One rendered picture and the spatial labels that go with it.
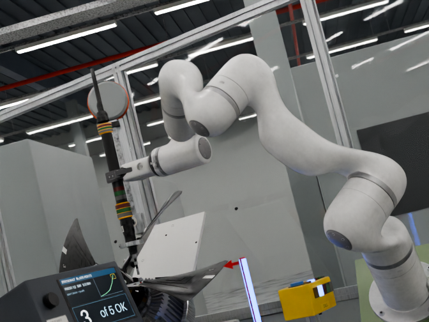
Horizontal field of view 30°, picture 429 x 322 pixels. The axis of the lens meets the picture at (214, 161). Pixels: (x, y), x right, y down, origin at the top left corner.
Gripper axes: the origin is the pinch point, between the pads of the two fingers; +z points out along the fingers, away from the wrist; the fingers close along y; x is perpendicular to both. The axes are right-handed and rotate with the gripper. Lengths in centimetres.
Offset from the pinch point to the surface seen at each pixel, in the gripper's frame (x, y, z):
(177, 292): -36.1, -9.7, -18.5
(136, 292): -34.1, 3.1, 4.6
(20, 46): 321, 667, 634
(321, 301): -49, 27, -41
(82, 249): -17.7, 6.5, 24.4
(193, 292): -36.9, -9.0, -23.1
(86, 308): -32, -72, -42
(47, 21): 293, 561, 484
